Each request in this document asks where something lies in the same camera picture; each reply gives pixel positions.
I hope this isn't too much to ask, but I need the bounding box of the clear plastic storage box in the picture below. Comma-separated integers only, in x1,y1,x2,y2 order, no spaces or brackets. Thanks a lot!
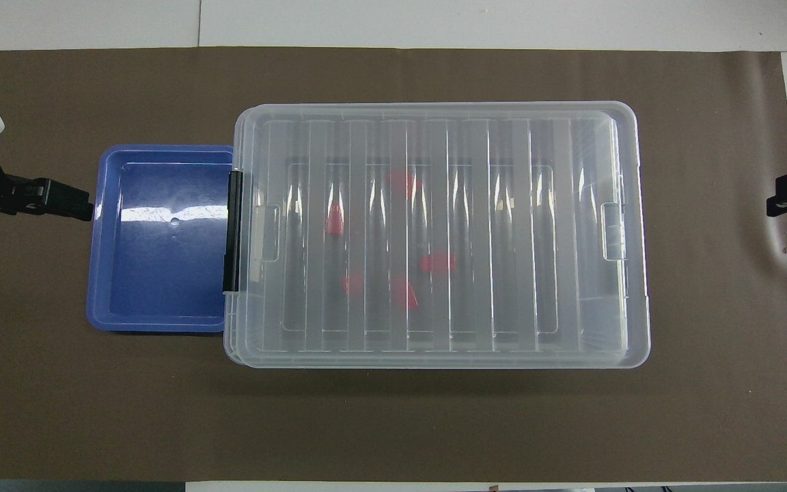
223,108,648,368

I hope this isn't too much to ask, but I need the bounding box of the brown table mat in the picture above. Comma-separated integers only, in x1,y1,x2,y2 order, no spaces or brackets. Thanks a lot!
0,46,787,483

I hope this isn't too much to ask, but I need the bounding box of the blue plastic tray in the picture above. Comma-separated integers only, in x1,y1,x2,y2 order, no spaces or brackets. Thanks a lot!
86,143,236,334

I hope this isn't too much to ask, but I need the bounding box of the clear ribbed plastic lid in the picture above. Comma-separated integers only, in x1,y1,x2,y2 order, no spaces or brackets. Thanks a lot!
233,101,652,370

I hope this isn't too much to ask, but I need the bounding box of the black box latch clip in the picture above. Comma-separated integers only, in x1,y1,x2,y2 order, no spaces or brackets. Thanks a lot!
222,170,243,295

